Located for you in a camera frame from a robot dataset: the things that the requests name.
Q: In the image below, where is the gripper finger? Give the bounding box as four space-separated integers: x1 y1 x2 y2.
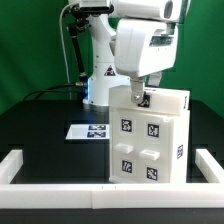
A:
130 77 144 103
148 72 162 87

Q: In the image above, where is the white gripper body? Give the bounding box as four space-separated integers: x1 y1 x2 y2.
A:
114 19 178 77

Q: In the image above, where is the white cabinet body box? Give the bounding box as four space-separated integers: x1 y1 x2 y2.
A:
109 109 190 184

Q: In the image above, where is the white cabinet top block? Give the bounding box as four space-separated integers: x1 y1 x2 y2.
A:
109 85 190 116

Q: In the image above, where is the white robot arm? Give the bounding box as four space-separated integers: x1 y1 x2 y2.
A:
68 0 191 110

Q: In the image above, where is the white U-shaped fence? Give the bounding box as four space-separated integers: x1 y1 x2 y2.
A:
0 150 224 209

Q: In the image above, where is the black cable bundle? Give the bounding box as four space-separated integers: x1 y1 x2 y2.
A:
21 83 88 102

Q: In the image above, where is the white flat base plate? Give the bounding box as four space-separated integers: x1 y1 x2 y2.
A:
66 124 109 140

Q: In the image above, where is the white cable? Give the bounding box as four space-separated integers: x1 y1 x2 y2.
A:
58 3 81 85

